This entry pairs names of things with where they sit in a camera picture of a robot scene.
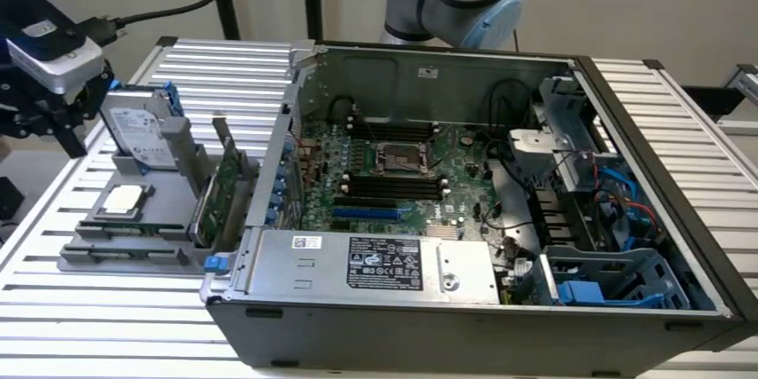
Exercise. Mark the green graphics card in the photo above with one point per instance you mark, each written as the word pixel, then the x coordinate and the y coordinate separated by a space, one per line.
pixel 221 201

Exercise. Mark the grey parts rack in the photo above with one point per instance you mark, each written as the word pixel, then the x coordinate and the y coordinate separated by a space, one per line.
pixel 160 255

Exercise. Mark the silver power supply unit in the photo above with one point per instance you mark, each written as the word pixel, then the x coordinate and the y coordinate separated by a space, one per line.
pixel 330 263

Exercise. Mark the black box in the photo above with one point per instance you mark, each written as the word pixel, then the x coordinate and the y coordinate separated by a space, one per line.
pixel 8 199

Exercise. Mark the hard disk with blue carrier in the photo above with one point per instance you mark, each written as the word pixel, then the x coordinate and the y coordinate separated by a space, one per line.
pixel 136 130

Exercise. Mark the green motherboard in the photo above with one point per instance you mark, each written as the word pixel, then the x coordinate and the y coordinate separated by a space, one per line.
pixel 455 183

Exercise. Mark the CPU socket with metal frame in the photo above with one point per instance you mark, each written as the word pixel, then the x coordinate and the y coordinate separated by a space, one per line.
pixel 399 158

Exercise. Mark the silver CPU chip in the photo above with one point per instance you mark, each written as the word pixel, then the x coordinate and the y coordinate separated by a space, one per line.
pixel 122 198

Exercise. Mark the black RAM slot bank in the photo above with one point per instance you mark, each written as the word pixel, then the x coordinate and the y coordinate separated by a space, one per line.
pixel 393 184
pixel 391 130

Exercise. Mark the blue case latch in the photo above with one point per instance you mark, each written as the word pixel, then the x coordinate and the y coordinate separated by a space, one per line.
pixel 213 263

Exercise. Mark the grey metal drive cage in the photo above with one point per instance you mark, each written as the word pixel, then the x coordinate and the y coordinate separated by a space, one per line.
pixel 561 130

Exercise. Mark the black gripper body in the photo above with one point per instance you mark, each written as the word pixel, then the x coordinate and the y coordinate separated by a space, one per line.
pixel 24 104

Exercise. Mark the blue plastic disk bay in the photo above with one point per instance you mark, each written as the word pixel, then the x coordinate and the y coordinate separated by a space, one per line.
pixel 615 277

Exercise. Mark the black expansion slot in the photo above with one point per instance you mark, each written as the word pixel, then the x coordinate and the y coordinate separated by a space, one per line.
pixel 364 202

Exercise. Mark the blue expansion slot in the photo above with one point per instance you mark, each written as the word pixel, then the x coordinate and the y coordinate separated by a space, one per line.
pixel 364 215

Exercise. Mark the black open PC case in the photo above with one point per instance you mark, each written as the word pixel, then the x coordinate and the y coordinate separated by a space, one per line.
pixel 449 334

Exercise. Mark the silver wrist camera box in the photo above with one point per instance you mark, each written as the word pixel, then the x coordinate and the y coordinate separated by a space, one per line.
pixel 65 68

